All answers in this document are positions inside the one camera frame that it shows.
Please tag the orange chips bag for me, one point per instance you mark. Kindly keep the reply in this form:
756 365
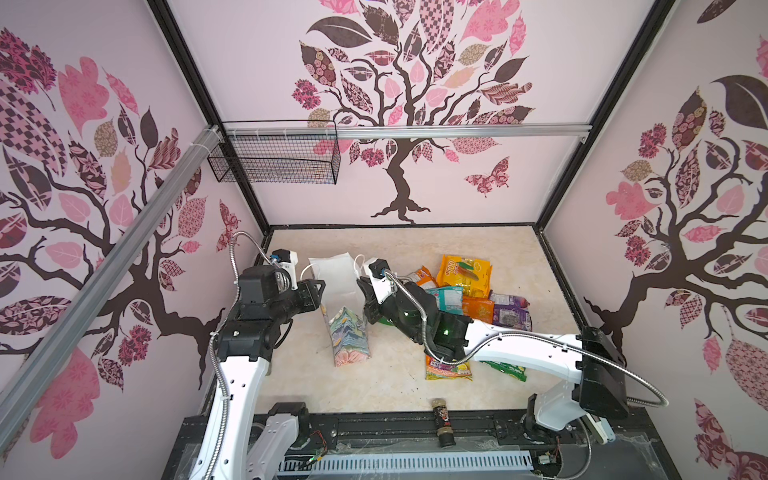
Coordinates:
479 309

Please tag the small brown black bottle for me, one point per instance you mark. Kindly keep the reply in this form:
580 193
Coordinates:
444 428

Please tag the yellow orange snack bag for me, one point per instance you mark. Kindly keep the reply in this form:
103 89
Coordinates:
473 276

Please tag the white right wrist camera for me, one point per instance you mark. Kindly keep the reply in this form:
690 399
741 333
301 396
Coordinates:
383 287

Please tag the black wire basket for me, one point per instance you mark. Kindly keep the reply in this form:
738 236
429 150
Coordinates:
278 151

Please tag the purple snack bag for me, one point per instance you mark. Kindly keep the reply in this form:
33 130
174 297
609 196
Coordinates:
511 311

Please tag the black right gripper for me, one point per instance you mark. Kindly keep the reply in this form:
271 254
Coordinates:
373 304

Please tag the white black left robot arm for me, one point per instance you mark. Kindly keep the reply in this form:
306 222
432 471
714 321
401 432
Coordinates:
241 353

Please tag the aluminium rail left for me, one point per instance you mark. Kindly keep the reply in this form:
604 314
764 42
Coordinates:
44 363

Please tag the aluminium rail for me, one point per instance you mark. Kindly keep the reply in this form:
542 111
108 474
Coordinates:
408 132
44 363

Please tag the green white snack bag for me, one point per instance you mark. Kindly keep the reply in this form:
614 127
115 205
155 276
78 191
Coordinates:
514 371

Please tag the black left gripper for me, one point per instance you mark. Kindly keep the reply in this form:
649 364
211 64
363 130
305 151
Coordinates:
311 299

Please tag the teal snack bag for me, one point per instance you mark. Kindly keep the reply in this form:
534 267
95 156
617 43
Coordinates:
448 299

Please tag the floral paper bag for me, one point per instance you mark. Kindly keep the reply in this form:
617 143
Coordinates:
342 308

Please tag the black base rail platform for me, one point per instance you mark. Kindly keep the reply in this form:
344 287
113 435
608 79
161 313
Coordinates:
637 451

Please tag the Fox's fruits candy bag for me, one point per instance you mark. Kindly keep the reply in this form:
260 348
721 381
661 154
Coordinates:
435 370

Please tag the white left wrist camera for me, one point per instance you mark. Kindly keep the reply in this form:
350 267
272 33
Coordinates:
286 260

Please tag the aluminium rail back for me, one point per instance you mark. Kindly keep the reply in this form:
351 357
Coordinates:
408 132

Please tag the orange snack bag with label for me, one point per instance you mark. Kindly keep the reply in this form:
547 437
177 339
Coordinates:
423 278

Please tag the white slotted cable duct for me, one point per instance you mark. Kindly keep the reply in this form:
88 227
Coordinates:
409 463

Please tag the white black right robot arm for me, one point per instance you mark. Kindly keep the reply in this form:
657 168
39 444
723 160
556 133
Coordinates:
591 384

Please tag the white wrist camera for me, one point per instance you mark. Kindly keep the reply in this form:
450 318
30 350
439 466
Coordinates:
286 260
383 287

